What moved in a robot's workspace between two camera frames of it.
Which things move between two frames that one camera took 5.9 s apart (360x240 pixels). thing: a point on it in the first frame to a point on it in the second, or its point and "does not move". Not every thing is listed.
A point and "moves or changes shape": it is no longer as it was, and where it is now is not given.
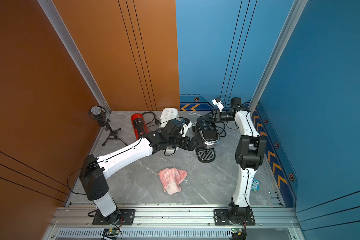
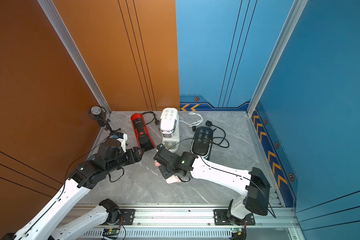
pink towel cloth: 171,178 moves or changes shape
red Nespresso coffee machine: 139,125 does not move
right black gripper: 216,116 to 164,174
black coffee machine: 207,136 moves or changes shape
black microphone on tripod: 98,113 does not move
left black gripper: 191,146 to 130,152
